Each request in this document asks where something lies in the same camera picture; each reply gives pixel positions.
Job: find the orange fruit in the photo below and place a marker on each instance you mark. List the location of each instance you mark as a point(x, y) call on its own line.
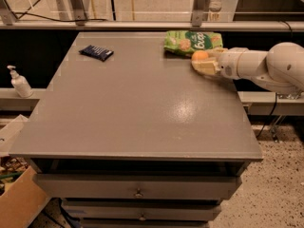
point(200, 55)

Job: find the top drawer knob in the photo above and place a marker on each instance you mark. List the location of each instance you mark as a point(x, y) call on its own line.
point(138, 194)

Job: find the green rice chip bag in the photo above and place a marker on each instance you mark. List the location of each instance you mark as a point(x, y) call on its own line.
point(186, 42)

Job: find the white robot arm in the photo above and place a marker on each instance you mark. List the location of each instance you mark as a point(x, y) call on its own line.
point(280, 69)

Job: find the cardboard box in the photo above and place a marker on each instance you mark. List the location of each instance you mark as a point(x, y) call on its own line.
point(22, 203)

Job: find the dark blue snack packet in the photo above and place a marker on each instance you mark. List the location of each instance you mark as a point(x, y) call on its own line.
point(99, 53)

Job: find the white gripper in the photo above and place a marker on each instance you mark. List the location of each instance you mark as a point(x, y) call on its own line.
point(228, 64)

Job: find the grey drawer cabinet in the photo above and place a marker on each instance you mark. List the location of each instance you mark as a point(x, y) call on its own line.
point(141, 119)

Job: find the white pump bottle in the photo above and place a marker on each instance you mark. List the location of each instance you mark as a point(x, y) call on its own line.
point(20, 83)

